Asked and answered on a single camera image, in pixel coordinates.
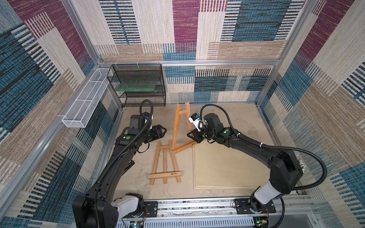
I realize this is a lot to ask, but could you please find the light wooden board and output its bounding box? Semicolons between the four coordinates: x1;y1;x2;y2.
194;142;270;190

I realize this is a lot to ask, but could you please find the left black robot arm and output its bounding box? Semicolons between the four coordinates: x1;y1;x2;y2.
72;112;167;228

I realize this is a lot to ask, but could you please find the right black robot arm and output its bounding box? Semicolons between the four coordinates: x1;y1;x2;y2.
187;113;303;213

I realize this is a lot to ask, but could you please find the black stapler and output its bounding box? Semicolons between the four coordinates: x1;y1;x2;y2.
123;160;135;175

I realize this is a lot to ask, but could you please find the green board on shelf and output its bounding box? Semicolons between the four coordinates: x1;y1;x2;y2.
115;83;157;92

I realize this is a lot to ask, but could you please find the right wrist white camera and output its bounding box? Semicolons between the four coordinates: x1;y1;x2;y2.
189;113;204;132

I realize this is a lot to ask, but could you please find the wrist white camera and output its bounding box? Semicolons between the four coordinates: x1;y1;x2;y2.
143;112;153;128
189;113;204;132

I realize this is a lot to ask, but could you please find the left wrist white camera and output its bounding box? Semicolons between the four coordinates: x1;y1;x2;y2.
143;112;153;128

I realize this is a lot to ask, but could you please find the black wire mesh shelf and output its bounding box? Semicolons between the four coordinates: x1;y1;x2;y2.
107;64;166;107

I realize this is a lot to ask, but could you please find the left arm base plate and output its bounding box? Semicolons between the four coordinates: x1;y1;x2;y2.
140;201;158;218

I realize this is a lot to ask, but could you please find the white wire mesh basket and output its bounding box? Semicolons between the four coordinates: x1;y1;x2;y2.
62;68;108;128

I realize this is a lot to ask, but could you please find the aluminium front rail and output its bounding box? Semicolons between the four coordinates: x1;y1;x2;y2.
71;196;323;228

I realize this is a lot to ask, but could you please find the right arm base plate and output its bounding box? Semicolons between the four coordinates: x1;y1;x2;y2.
232;198;277;215

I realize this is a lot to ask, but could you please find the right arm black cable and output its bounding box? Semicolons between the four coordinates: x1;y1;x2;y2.
199;104;328;228

